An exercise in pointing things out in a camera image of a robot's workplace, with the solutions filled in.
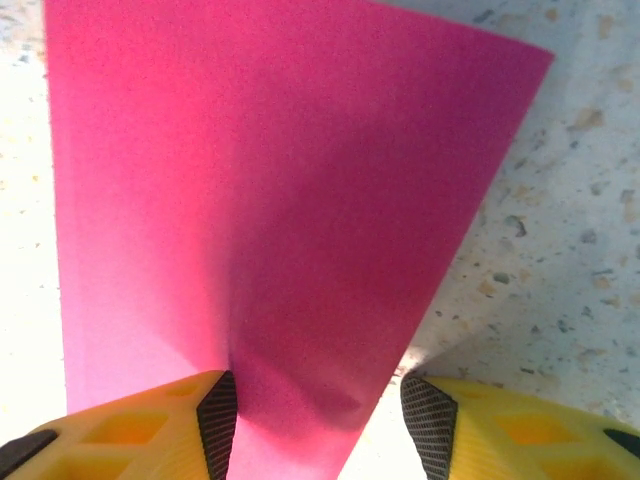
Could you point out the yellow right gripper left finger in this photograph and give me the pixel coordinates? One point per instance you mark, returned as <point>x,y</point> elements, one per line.
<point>125,445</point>

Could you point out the pink paper sheet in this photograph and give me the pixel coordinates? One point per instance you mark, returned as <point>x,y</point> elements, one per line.
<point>280,200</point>

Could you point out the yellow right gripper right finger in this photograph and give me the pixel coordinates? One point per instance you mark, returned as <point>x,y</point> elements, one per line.
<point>500,440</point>

